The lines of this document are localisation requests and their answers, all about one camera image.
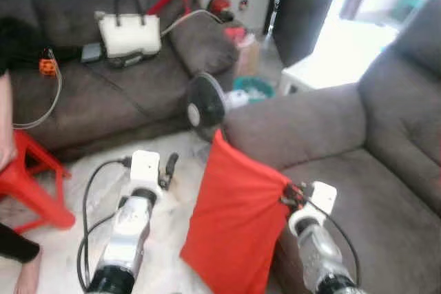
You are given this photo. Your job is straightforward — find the red pillow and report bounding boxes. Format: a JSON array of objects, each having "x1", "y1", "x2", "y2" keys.
[{"x1": 179, "y1": 129, "x2": 293, "y2": 294}]

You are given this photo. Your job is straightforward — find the grey two-seat sofa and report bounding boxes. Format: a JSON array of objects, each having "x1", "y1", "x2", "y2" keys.
[{"x1": 222, "y1": 0, "x2": 441, "y2": 294}]

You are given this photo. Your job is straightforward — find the black white floor fan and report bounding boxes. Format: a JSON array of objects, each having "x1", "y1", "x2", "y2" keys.
[{"x1": 186, "y1": 72, "x2": 250, "y2": 147}]

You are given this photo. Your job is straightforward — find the long grey sofa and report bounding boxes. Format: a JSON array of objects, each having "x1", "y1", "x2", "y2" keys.
[{"x1": 0, "y1": 0, "x2": 240, "y2": 164}]

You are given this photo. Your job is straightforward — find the teal plastic basket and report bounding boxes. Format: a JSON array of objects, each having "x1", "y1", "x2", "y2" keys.
[{"x1": 233, "y1": 76, "x2": 275, "y2": 102}]

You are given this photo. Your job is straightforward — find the brown cardboard box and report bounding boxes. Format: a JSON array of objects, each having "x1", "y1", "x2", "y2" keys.
[{"x1": 234, "y1": 32, "x2": 261, "y2": 78}]

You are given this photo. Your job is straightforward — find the white low table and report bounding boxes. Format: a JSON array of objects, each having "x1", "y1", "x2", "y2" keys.
[{"x1": 278, "y1": 19, "x2": 397, "y2": 96}]

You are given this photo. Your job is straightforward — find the grey pouch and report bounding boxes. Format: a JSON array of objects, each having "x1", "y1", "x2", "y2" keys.
[{"x1": 81, "y1": 41, "x2": 104, "y2": 64}]

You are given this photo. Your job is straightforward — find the red plastic stool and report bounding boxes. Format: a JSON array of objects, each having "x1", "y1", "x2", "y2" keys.
[{"x1": 0, "y1": 129, "x2": 75, "y2": 234}]

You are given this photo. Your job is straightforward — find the red bag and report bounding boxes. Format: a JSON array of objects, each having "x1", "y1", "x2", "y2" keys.
[{"x1": 224, "y1": 25, "x2": 249, "y2": 41}]

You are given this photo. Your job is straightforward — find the orange black small device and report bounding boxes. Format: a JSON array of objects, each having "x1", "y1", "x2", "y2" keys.
[{"x1": 38, "y1": 50, "x2": 59, "y2": 78}]

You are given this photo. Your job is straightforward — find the person leg black trousers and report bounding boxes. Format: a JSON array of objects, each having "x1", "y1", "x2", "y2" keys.
[{"x1": 0, "y1": 222, "x2": 43, "y2": 294}]

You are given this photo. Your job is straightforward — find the red fire extinguisher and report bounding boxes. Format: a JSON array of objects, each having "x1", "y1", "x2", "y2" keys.
[{"x1": 208, "y1": 0, "x2": 234, "y2": 21}]

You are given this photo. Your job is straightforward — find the dark brown door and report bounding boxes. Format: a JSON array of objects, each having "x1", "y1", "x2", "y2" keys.
[{"x1": 265, "y1": 0, "x2": 345, "y2": 67}]

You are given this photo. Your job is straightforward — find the black cloth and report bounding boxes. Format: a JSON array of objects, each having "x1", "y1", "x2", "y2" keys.
[{"x1": 0, "y1": 17, "x2": 83, "y2": 74}]

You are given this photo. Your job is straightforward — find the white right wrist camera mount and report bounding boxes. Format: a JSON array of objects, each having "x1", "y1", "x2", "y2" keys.
[{"x1": 288, "y1": 181, "x2": 338, "y2": 229}]

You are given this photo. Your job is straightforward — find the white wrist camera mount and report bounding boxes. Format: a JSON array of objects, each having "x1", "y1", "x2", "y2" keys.
[
  {"x1": 128, "y1": 150, "x2": 163, "y2": 191},
  {"x1": 288, "y1": 181, "x2": 338, "y2": 229}
]

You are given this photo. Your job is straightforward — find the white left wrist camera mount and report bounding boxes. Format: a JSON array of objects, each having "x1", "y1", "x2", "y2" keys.
[{"x1": 128, "y1": 150, "x2": 163, "y2": 191}]

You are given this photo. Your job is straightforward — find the thin white cable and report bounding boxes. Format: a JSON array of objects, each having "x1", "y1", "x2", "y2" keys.
[{"x1": 12, "y1": 67, "x2": 64, "y2": 129}]

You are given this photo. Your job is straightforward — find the white handbag black handles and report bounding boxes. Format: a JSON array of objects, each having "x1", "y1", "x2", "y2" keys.
[{"x1": 95, "y1": 0, "x2": 163, "y2": 67}]

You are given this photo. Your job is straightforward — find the grey hose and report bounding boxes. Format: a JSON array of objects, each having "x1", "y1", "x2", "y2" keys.
[{"x1": 160, "y1": 9, "x2": 225, "y2": 36}]

